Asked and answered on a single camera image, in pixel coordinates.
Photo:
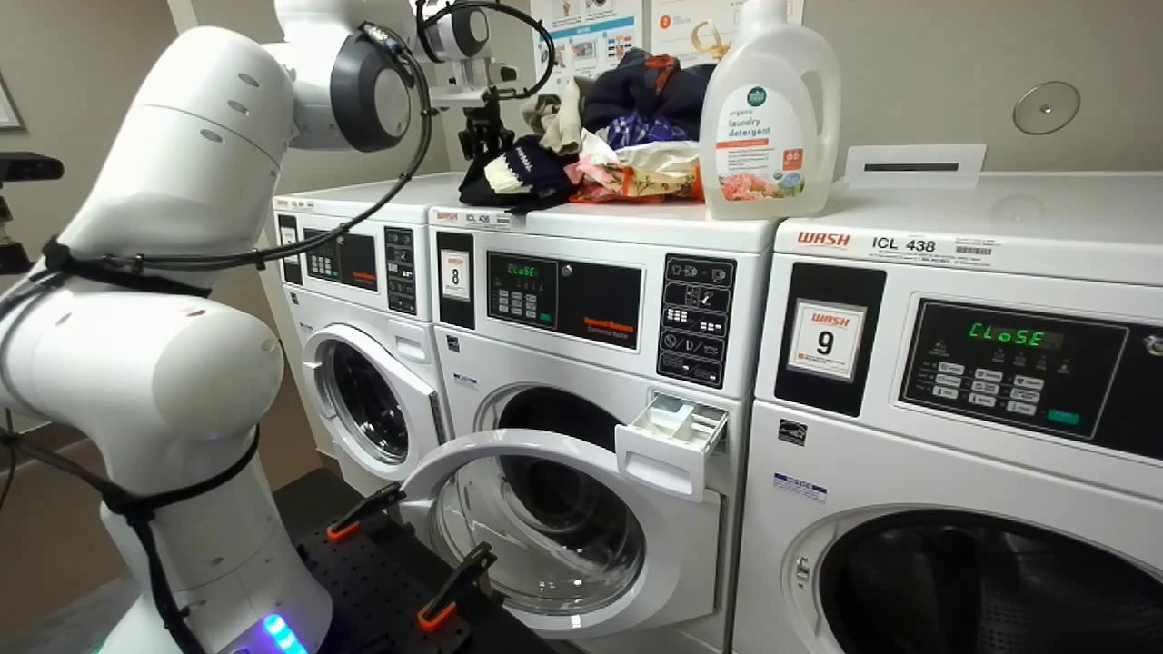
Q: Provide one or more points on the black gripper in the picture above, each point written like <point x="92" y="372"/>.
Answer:
<point x="486" y="128"/>

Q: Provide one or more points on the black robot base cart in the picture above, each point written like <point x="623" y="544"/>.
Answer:
<point x="381" y="580"/>

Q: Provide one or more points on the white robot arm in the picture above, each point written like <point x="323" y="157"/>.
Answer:
<point x="113" y="329"/>

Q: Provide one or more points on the cream cloth garment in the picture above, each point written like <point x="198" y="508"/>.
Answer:
<point x="555" y="118"/>

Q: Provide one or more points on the red patterned cloth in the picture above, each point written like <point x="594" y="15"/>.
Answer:
<point x="657" y="171"/>

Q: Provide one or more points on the dark navy garment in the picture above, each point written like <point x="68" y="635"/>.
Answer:
<point x="646" y="100"/>

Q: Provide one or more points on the far white washing machine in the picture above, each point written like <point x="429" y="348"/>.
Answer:
<point x="377" y="267"/>

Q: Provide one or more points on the white washing machine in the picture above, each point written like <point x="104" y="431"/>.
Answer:
<point x="377" y="267"/>
<point x="578" y="318"/>

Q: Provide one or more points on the middle white washing machine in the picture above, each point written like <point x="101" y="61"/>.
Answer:
<point x="578" y="318"/>

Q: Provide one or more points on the white detergent bottle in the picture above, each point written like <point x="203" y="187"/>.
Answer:
<point x="772" y="118"/>

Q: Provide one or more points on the far washer open door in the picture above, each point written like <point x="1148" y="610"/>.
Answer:
<point x="381" y="397"/>

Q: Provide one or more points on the washer open door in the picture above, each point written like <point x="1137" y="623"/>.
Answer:
<point x="381" y="397"/>
<point x="585" y="538"/>

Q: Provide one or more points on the open detergent drawer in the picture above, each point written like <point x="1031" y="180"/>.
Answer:
<point x="675" y="438"/>

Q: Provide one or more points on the middle washer open door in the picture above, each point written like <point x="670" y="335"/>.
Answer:
<point x="585" y="538"/>

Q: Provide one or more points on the washing machine number nine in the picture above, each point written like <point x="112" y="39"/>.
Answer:
<point x="959" y="431"/>

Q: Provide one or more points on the wall instruction poster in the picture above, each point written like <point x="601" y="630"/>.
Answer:
<point x="589" y="36"/>

